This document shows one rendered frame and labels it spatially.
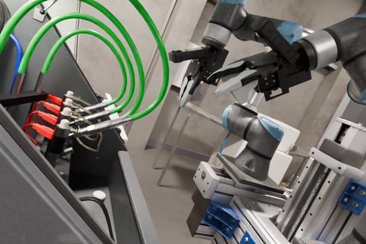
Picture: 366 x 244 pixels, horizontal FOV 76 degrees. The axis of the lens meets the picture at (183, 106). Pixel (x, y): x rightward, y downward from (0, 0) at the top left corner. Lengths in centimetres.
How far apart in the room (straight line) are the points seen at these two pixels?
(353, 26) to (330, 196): 53
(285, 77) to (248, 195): 64
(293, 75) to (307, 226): 54
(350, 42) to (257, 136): 55
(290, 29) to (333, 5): 431
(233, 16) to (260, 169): 60
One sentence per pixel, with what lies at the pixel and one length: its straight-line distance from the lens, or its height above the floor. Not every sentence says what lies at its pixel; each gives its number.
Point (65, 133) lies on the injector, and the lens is 54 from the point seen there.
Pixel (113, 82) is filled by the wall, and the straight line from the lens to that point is 349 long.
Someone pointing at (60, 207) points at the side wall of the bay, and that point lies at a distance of 21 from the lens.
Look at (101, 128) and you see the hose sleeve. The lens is 54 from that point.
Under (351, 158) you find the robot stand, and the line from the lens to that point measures 92.
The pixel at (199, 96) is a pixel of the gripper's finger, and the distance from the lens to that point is 71.
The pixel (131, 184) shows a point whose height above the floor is 95.
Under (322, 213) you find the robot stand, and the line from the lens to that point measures 92.
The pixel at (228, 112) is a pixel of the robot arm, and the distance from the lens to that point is 107.
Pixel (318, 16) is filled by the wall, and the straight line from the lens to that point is 481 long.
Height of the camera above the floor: 132
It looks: 8 degrees down
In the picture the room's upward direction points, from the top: 23 degrees clockwise
